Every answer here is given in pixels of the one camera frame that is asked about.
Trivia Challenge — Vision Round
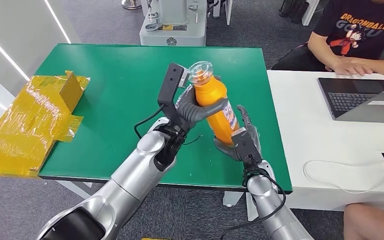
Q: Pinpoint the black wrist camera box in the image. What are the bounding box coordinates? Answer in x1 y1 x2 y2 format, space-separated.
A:
157 62 190 125
230 127 263 167

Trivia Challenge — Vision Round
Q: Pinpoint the chrome stand base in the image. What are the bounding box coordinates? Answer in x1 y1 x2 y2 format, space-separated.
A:
121 0 143 11

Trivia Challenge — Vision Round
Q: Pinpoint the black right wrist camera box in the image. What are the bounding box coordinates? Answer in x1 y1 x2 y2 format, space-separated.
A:
230 127 263 167

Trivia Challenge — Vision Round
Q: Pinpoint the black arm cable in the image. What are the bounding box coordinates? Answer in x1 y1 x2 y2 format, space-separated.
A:
219 155 287 240
122 103 166 227

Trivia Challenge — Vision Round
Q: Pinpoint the yellow taped cardboard box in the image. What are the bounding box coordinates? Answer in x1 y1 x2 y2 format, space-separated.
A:
0 70 91 178

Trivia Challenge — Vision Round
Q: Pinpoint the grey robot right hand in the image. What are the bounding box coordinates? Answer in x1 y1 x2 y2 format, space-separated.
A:
213 104 263 163

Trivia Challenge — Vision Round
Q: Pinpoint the white furniture leg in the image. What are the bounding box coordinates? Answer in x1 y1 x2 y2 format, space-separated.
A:
300 0 321 27
211 0 234 27

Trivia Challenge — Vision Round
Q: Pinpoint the grey closed laptop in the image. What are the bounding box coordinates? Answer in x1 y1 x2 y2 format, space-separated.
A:
336 91 384 124

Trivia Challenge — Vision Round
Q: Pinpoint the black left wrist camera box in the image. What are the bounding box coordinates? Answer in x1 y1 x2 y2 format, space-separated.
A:
157 62 190 125

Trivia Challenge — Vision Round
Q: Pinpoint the person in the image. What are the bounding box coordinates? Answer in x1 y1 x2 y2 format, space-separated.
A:
271 0 384 81

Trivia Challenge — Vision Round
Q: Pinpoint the white table leg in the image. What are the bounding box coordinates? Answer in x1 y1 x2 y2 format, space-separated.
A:
245 192 259 222
56 180 94 200

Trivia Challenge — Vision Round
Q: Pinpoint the white cable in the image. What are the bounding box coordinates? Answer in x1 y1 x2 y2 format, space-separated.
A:
302 159 384 195

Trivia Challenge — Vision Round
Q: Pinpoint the black open laptop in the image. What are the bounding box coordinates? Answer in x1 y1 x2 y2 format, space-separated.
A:
317 77 384 120

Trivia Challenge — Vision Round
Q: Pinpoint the person's bare leg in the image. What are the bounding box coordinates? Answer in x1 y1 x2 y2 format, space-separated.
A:
343 202 384 240

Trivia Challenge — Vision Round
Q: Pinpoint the grey table foot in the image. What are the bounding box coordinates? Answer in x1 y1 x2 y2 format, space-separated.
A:
222 191 245 209

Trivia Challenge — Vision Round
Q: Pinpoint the black bag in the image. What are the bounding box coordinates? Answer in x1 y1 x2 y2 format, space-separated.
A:
278 0 309 24

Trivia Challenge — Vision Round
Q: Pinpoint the thin black loose wire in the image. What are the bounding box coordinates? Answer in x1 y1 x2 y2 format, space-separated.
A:
182 133 203 146

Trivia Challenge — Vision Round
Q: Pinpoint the grey machine base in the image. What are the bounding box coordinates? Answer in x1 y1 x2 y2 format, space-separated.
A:
139 0 209 47

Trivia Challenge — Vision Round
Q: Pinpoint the person's right hand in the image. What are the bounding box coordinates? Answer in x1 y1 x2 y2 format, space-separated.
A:
324 56 374 77

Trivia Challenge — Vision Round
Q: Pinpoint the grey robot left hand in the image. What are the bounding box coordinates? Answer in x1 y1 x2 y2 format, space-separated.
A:
175 84 229 133

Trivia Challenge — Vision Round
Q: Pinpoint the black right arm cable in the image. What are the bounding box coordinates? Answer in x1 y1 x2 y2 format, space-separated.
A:
219 155 287 240

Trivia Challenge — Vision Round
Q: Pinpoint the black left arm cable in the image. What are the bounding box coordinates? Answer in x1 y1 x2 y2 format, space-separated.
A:
122 103 166 227

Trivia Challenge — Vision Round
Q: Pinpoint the orange bottle with clear cap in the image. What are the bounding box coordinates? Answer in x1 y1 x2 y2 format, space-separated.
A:
187 60 240 146

